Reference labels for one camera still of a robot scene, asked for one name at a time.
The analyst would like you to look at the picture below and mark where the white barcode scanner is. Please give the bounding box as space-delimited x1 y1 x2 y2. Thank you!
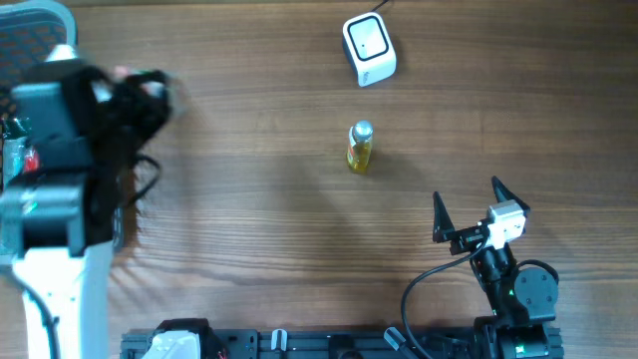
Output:
342 12 397 87

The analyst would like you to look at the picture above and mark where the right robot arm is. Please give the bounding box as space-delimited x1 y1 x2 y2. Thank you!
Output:
433 178 564 359

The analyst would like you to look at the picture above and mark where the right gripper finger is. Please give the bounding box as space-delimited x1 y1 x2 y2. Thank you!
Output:
433 191 456 243
491 176 530 212

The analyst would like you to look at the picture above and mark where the yellow dish soap bottle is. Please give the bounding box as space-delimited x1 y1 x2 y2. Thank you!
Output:
346 120 374 174

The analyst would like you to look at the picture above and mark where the camera cable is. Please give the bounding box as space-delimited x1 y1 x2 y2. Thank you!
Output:
0 154 163 359
400 233 492 359

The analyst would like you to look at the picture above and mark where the green sponge pack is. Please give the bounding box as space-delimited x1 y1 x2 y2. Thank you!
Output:
2 116 41 187

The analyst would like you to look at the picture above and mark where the right camera cable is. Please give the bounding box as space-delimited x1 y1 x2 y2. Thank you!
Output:
400 233 492 359

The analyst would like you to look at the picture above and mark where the grey plastic mesh basket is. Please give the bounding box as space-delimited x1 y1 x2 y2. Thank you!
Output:
1 1 125 269

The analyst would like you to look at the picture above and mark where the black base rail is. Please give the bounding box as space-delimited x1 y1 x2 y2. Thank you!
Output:
120 318 565 359

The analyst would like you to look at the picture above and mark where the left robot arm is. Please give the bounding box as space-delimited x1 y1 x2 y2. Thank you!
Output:
1 60 171 358

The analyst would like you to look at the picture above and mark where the left camera cable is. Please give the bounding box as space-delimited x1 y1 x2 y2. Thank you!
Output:
0 154 163 359

